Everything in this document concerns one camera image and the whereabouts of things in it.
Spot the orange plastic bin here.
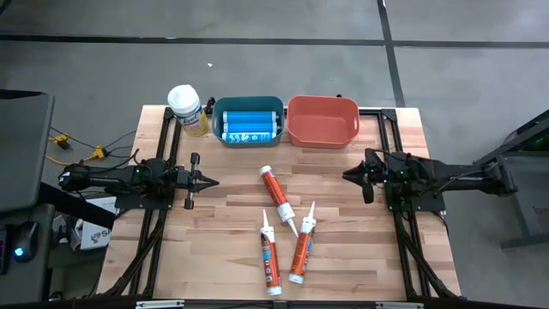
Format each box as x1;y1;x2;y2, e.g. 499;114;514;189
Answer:
286;94;361;150

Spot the black keyboard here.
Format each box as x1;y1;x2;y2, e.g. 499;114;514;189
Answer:
0;226;12;276

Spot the orange sealant tube white nozzle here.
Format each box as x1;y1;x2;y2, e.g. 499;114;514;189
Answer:
258;165;300;239
287;200;318;286
259;209;284;297

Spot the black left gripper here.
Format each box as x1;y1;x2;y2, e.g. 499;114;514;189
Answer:
174;151;220;211

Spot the black diagonal bar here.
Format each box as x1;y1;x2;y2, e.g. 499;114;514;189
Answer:
38;182;117;231

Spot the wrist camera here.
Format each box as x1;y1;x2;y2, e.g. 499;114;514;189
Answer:
371;149;389;173
176;167;191;192

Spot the teal plastic bin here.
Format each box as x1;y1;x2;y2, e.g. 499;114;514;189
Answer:
212;95;286;149

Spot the dark gray monitor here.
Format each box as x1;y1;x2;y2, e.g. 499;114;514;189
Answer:
0;88;56;215

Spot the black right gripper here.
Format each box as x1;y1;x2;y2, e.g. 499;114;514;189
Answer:
342;148;389;205

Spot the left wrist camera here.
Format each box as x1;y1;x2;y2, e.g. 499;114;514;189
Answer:
176;167;191;192

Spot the white cardboard box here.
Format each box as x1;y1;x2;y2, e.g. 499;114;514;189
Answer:
79;196;120;251

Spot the Lysol wipes canister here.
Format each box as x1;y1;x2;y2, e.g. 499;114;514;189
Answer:
166;84;210;138

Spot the yellow cable connector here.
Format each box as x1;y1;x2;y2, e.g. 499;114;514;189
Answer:
50;133;72;151
87;145;109;162

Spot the silver metal bracket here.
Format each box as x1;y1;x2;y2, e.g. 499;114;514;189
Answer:
376;300;424;309
136;300;185;309

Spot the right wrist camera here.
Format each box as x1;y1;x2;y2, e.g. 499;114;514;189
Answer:
371;149;389;173

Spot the black computer mouse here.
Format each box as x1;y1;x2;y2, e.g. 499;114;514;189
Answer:
11;220;39;264

